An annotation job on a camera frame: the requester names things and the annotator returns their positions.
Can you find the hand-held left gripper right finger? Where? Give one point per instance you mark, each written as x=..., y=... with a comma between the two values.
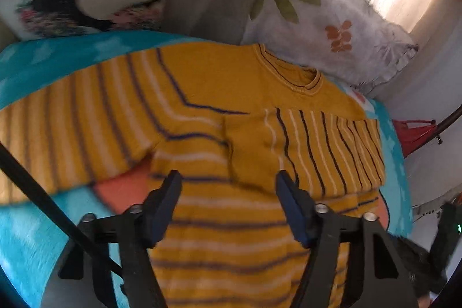
x=293, y=212

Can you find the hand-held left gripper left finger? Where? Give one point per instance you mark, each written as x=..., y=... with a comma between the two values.
x=164, y=212

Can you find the yellow striped knit sweater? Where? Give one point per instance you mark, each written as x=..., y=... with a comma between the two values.
x=223, y=134

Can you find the red cloth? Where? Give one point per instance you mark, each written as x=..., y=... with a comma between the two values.
x=415, y=136

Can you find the teal cartoon printed blanket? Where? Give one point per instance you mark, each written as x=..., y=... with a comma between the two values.
x=32, y=239

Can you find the white leaf print pillow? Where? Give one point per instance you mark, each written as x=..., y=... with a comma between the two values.
x=325, y=19

